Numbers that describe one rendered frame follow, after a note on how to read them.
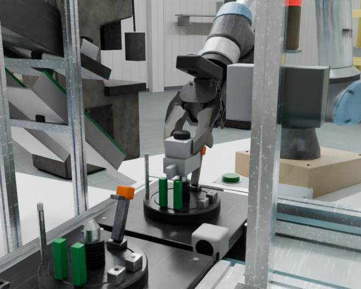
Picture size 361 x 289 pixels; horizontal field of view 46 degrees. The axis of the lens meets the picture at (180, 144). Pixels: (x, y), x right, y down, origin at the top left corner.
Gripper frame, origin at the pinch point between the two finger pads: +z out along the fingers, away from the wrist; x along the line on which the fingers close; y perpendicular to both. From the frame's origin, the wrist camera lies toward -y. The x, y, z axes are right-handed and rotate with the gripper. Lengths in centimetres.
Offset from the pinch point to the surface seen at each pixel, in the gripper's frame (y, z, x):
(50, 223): 18.1, 14.3, 34.8
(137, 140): 271, -153, 203
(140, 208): 6.6, 10.6, 6.9
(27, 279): -11.9, 29.6, 7.4
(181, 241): 1.0, 16.4, -5.7
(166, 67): 620, -557, 461
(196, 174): 9.1, 0.9, -0.4
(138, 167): 50, -18, 40
